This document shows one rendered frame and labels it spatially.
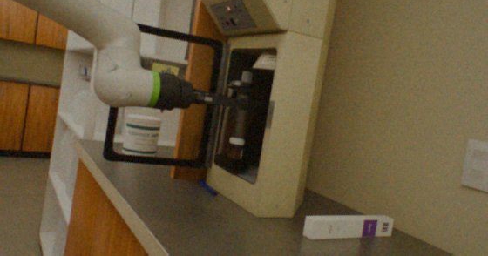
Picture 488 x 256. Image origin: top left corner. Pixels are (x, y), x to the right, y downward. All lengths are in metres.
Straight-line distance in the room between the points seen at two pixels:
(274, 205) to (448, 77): 0.57
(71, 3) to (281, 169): 0.61
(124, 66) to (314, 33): 0.47
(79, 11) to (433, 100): 0.92
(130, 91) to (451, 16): 0.86
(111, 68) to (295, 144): 0.49
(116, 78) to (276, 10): 0.41
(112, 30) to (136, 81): 0.13
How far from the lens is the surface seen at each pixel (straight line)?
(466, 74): 1.23
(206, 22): 1.36
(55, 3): 0.95
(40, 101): 5.91
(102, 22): 1.01
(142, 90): 1.01
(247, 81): 1.17
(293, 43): 1.06
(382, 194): 1.35
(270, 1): 1.03
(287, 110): 1.06
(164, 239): 0.86
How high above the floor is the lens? 1.24
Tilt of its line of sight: 3 degrees down
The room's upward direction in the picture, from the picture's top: 9 degrees clockwise
